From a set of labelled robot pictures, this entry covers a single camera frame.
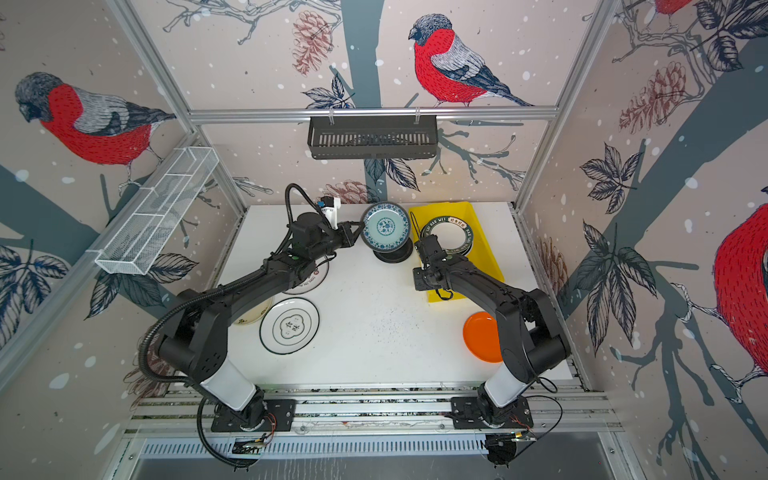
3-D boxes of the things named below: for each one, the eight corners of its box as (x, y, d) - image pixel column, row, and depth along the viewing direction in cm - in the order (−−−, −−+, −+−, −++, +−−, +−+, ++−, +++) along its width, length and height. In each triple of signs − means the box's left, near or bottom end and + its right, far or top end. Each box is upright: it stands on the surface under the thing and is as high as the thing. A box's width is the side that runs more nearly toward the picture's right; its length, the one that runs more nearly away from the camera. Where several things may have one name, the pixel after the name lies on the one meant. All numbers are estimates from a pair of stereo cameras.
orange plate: (468, 362, 83) (471, 358, 80) (461, 316, 92) (463, 311, 89) (502, 362, 83) (505, 358, 80) (491, 316, 92) (494, 311, 89)
